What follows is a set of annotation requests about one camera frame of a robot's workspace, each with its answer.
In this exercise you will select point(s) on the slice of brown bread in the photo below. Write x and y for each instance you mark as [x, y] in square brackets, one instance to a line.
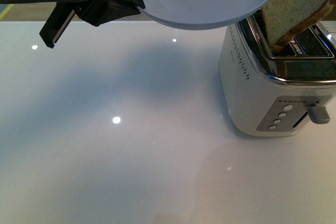
[284, 19]

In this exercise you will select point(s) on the white chrome toaster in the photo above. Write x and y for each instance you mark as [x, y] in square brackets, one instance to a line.
[271, 94]

